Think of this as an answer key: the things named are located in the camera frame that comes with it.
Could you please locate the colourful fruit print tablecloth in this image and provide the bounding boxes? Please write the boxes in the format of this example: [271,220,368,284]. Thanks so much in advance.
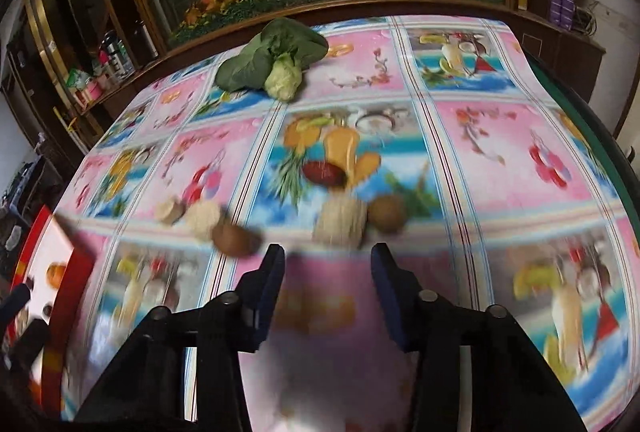
[56,21,639,431]

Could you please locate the orange tangerine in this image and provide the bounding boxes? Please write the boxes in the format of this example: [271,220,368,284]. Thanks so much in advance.
[46,263,66,291]

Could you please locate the green leafy vegetable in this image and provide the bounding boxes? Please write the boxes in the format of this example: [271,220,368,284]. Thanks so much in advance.
[214,17,329,102]

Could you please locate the purple bottles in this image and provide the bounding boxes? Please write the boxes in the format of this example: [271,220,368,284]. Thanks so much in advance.
[548,0,576,31]

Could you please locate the dark red jujube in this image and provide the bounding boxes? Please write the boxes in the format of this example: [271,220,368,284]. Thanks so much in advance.
[302,161,347,188]

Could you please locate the brown round longan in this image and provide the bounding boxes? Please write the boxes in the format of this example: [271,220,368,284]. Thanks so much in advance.
[368,193,408,233]

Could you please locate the red white tray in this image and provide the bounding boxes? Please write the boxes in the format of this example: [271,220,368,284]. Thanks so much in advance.
[9,207,94,418]

